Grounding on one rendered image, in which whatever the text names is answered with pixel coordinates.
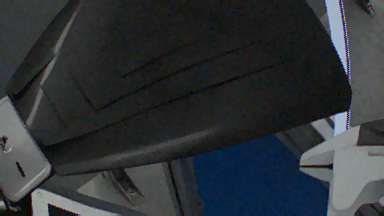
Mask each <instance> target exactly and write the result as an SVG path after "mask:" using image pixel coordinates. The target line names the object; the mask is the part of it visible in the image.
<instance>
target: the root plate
mask: <svg viewBox="0 0 384 216"><path fill-rule="evenodd" d="M3 135H6V136H7V137H8V139H9V140H10V142H11V145H12V149H11V152H10V153H8V154H5V153H3V151H2V148H1V143H0V186H1V188H2V190H3V193H4V194H5V196H6V197H7V199H9V200H10V201H12V202H17V201H19V200H20V199H22V197H23V196H24V195H26V194H27V193H28V192H29V191H31V190H32V189H33V188H34V187H36V186H37V185H38V184H39V183H40V182H42V181H43V180H44V179H45V178H46V177H48V175H50V172H51V171H52V170H51V169H52V166H51V165H50V163H49V162H48V160H47V159H46V157H45V155H44V154H43V153H42V151H41V150H40V149H39V146H38V145H37V143H36V142H35V141H34V139H33V138H32V135H31V134H30V132H29V131H28V129H27V128H26V125H25V124H24V122H23V121H22V119H21V117H20V115H19V114H18V112H17V110H16V109H15V107H14V105H13V102H12V101H11V99H10V98H9V96H7V97H4V98H3V99H2V100H1V101H0V139H1V137H2V136H3ZM16 161H18V163H19V164H20V166H21V167H22V169H23V172H24V174H25V177H24V178H23V176H22V175H21V173H20V171H19V170H18V168H17V165H16Z"/></svg>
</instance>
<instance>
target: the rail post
mask: <svg viewBox="0 0 384 216"><path fill-rule="evenodd" d="M161 164H162V168H163V173H164V174H165V177H166V182H167V186H168V191H169V194H170V197H171V198H172V202H173V206H174V209H175V213H176V216H199V214H198V210H197V206H198V205H197V201H196V197H195V192H194V187H193V182H192V177H191V172H190V166H189V161H188V157H187V158H182V159H178V160H174V161H166V162H162V163H161Z"/></svg>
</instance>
